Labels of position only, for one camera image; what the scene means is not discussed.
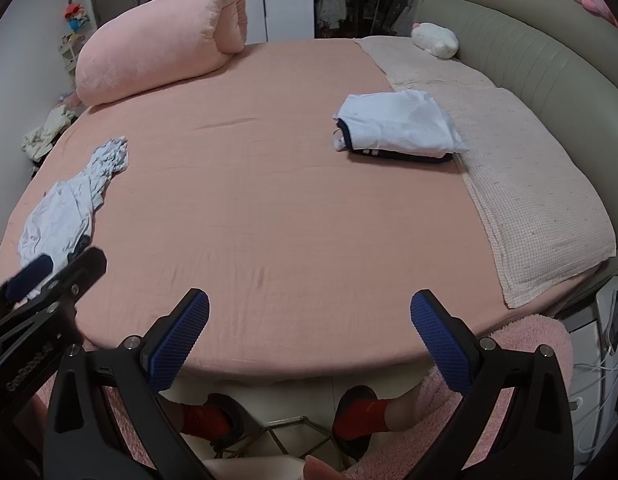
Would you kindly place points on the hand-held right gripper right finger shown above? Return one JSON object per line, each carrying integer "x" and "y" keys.
{"x": 439, "y": 340}

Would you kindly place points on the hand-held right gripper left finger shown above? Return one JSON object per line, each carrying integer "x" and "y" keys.
{"x": 181, "y": 340}

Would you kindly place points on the light blue navy-trimmed t-shirt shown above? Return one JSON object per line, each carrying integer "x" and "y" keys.
{"x": 54, "y": 220}

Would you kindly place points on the pile of pale clothes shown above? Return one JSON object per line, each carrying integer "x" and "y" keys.
{"x": 49, "y": 132}

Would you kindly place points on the person's right leg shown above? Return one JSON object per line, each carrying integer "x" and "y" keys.
{"x": 404, "y": 410}

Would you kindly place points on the red sock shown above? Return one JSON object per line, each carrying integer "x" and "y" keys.
{"x": 361, "y": 415}
{"x": 204, "y": 420}

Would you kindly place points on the dark slipper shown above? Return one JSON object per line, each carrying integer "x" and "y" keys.
{"x": 236, "y": 415}
{"x": 356, "y": 392}

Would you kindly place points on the grey patterned garment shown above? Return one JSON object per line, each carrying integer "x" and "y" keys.
{"x": 109, "y": 157}

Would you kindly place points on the white bedside cabinet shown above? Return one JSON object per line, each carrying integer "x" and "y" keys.
{"x": 589, "y": 390}

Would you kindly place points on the pale checked blanket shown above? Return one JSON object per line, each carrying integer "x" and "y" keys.
{"x": 529, "y": 200}

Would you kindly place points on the round bed with pink sheet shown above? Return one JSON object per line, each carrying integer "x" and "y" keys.
{"x": 289, "y": 210}

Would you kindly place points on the small white shelf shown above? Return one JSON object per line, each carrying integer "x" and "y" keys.
{"x": 69, "y": 52}

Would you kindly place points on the folded white shirt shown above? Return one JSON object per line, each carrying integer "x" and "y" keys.
{"x": 404, "y": 120}

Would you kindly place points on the pink pillow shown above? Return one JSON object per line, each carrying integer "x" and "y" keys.
{"x": 159, "y": 40}

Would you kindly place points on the red and blue toy figure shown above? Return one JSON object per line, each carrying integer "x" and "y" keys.
{"x": 76, "y": 12}

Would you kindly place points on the grey padded headboard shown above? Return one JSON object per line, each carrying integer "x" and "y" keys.
{"x": 539, "y": 70}

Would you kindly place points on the white plush toy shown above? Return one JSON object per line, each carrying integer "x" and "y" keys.
{"x": 436, "y": 40}

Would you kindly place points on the white wardrobe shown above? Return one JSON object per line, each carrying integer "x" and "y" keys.
{"x": 284, "y": 0}

